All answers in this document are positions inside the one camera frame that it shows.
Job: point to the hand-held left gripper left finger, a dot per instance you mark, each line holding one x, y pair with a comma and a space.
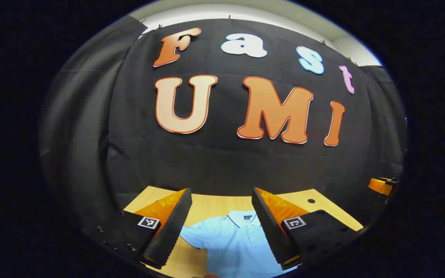
172, 231

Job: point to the light blue T-shirt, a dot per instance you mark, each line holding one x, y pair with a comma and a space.
234, 247

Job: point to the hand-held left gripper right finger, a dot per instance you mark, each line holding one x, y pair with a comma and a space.
270, 231

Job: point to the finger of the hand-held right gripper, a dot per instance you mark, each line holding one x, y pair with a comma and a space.
379, 185

